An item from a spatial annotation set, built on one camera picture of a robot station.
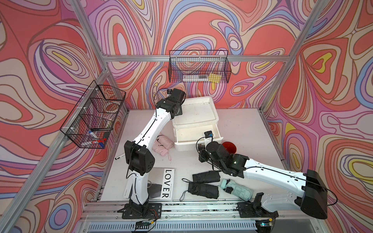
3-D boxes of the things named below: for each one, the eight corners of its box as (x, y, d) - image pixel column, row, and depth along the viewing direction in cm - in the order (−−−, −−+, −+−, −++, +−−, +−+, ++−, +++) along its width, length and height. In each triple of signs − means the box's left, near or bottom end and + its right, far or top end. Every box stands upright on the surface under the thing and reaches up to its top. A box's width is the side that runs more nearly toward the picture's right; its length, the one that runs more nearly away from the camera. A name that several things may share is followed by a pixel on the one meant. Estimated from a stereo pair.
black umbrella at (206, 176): (192, 182, 83) (192, 181, 81) (192, 172, 87) (192, 170, 85) (219, 182, 83) (220, 181, 81) (218, 172, 87) (218, 170, 85)
